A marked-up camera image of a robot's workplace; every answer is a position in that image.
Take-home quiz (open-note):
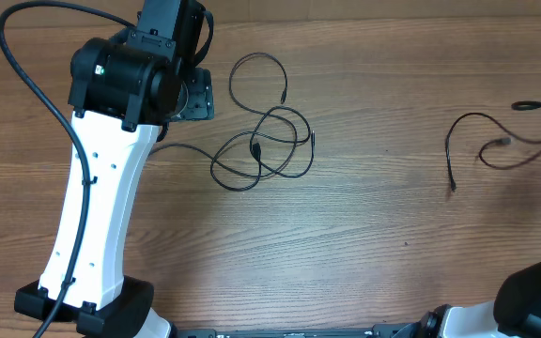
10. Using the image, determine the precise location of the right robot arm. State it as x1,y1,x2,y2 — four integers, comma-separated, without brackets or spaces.
393,100,541,337

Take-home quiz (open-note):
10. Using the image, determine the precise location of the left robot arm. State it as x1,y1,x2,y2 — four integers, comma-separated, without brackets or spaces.
14,1,214,337

